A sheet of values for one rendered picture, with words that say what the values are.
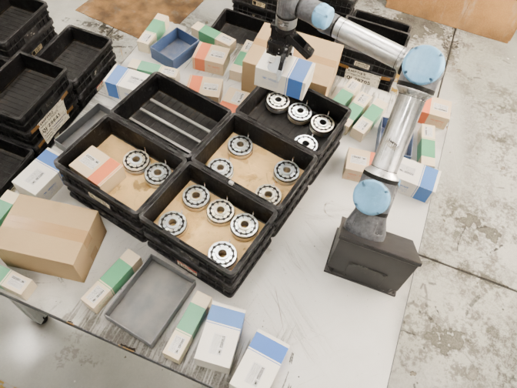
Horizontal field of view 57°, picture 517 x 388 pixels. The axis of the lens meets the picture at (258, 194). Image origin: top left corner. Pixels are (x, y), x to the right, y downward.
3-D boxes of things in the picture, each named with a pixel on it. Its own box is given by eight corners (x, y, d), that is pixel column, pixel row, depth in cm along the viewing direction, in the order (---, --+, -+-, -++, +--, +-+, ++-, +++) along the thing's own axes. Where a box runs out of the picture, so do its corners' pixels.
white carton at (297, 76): (311, 80, 188) (315, 63, 180) (301, 101, 181) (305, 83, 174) (265, 65, 191) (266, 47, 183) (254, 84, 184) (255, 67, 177)
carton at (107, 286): (131, 255, 180) (128, 248, 175) (143, 263, 179) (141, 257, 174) (84, 304, 169) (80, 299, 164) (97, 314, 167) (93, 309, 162)
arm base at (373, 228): (386, 236, 175) (395, 212, 172) (381, 245, 161) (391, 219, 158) (348, 221, 179) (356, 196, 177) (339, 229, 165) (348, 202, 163)
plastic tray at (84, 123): (100, 109, 218) (98, 102, 214) (134, 129, 213) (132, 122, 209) (56, 147, 205) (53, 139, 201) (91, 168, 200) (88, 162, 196)
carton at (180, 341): (198, 296, 173) (197, 289, 168) (212, 302, 172) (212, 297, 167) (164, 356, 161) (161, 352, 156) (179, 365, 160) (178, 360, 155)
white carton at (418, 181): (433, 182, 208) (441, 171, 201) (427, 203, 202) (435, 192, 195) (390, 166, 212) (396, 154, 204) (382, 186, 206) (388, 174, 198)
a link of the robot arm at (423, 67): (387, 215, 160) (451, 55, 147) (381, 223, 146) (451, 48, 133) (353, 202, 164) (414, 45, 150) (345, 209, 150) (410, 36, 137)
